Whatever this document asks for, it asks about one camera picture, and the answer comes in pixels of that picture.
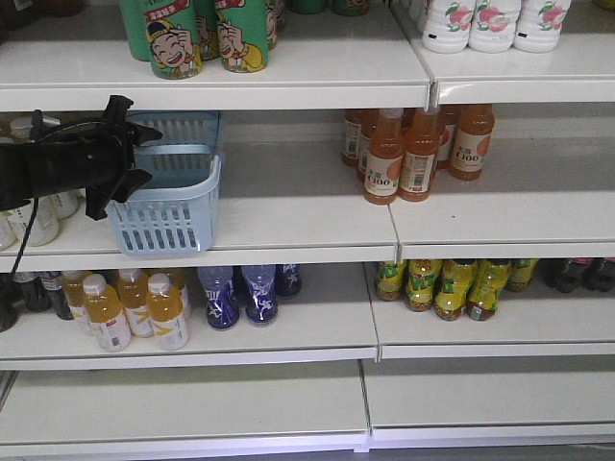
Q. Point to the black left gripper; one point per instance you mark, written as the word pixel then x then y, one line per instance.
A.
pixel 111 147

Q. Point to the light blue plastic basket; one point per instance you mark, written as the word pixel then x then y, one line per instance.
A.
pixel 175 212

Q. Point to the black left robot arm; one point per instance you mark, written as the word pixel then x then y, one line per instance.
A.
pixel 55 162

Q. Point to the pale green tea bottle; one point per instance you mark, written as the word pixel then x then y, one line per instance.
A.
pixel 45 227
pixel 65 204

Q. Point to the green cartoon drink can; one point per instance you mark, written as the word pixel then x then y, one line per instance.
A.
pixel 242 35
pixel 171 34

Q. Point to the yellow juice bottle white cap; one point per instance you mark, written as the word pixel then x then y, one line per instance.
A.
pixel 72 284
pixel 166 312
pixel 132 289
pixel 106 314

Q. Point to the dark tea bottle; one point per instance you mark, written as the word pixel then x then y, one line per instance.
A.
pixel 32 291
pixel 52 284
pixel 9 313

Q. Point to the blue sports drink bottle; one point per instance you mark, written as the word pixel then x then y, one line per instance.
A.
pixel 288 280
pixel 218 284
pixel 262 306

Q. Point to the white metal shelving unit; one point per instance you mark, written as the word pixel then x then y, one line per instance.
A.
pixel 339 374

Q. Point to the orange juice bottle front left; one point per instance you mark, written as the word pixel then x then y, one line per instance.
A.
pixel 384 159

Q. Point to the orange juice bottle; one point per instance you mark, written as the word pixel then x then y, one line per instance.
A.
pixel 474 128
pixel 420 144
pixel 384 159

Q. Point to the yellow label tea bottle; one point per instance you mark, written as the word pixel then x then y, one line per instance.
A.
pixel 521 274
pixel 422 277
pixel 390 279
pixel 457 277
pixel 483 298

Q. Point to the orange juice bottle front right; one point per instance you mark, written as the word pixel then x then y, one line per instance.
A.
pixel 420 144

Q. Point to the white peach drink bottle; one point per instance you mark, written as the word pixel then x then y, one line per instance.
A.
pixel 447 26
pixel 493 25
pixel 539 25

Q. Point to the cola bottle red label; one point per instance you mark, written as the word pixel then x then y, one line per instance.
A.
pixel 565 274
pixel 600 275

